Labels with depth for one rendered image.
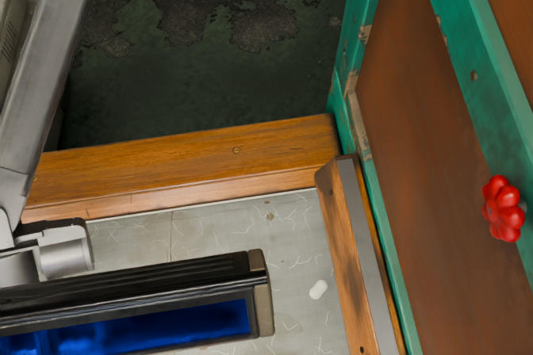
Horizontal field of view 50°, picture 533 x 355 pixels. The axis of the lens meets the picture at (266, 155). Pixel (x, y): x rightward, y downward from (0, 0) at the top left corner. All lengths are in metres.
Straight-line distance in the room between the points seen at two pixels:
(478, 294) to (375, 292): 0.24
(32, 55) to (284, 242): 0.44
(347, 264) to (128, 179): 0.36
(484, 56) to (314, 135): 0.54
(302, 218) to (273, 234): 0.05
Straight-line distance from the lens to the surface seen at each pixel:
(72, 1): 0.72
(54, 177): 0.95
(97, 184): 0.92
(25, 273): 0.78
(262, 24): 2.00
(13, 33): 1.62
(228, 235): 0.89
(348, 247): 0.78
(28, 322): 0.52
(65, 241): 0.77
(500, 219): 0.39
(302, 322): 0.86
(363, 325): 0.76
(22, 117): 0.73
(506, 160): 0.41
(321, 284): 0.85
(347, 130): 0.87
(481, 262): 0.51
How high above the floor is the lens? 1.59
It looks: 65 degrees down
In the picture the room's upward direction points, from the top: straight up
